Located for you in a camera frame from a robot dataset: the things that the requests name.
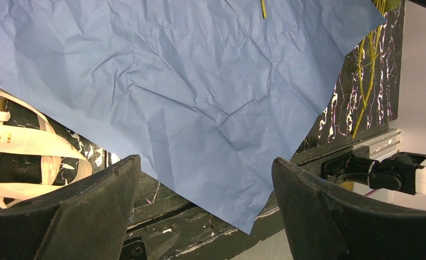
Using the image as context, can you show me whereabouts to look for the aluminium extrusion frame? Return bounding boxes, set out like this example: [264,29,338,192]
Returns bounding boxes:
[352,129,401,161]

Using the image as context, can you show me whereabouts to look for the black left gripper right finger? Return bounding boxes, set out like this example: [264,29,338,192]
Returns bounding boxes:
[272,158,426,259]

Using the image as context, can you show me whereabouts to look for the blue wrapping paper sheet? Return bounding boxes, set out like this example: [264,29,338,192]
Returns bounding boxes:
[0,1,384,233]

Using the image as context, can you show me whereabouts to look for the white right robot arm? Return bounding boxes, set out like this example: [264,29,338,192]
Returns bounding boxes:
[320,152,426,195]

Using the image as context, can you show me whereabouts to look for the brown pink fake flower bunch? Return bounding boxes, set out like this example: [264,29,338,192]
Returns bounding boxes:
[260,0,267,19]

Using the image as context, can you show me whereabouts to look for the yellow fake flower bunch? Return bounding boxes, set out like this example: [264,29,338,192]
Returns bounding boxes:
[352,1,405,138]

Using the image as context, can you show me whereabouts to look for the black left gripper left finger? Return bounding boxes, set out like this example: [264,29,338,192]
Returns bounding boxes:
[0,155,141,259]

